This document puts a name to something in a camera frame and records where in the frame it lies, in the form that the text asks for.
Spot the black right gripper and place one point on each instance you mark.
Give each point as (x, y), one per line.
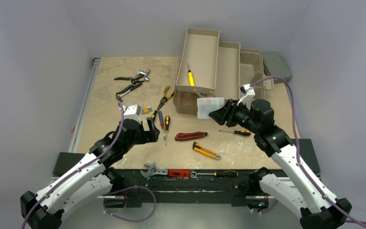
(229, 112)

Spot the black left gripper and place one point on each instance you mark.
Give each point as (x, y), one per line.
(153, 131)

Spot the red blue screwdriver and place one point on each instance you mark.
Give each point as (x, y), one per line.
(160, 115)

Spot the translucent white parts box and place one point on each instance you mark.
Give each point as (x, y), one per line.
(206, 105)

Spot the red black utility knife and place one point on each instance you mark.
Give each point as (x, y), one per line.
(190, 136)

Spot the thin yellow black screwdriver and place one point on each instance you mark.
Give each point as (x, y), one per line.
(190, 75)

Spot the beige translucent tool box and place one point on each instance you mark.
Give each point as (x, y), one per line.
(219, 68)

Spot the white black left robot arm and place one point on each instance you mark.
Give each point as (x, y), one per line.
(91, 177)

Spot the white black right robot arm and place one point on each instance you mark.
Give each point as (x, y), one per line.
(314, 205)

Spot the black yellow stubby screwdriver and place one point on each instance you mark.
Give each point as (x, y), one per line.
(154, 115)

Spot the yellow black short screwdriver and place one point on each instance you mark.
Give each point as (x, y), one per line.
(167, 125)

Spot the silver adjustable wrench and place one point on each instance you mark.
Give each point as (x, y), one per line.
(153, 170)

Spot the black long nose pliers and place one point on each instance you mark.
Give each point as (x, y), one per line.
(130, 88)

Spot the grey plastic case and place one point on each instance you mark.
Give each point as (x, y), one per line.
(274, 65)

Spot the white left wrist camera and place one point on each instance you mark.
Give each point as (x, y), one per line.
(132, 112)

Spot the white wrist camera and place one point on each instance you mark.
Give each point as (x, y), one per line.
(132, 112)
(247, 93)

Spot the yellow handled pliers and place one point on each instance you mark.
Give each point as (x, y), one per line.
(165, 97)

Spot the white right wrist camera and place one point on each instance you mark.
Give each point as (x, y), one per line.
(247, 93)

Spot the orange handled tool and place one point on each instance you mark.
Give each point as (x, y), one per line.
(205, 151)

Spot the red handled ratchet tool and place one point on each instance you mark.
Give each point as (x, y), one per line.
(182, 173)

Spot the black handled pliers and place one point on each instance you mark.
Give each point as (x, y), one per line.
(133, 80)

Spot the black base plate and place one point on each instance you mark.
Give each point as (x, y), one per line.
(128, 188)

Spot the black box on rail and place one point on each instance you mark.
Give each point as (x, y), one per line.
(65, 161)

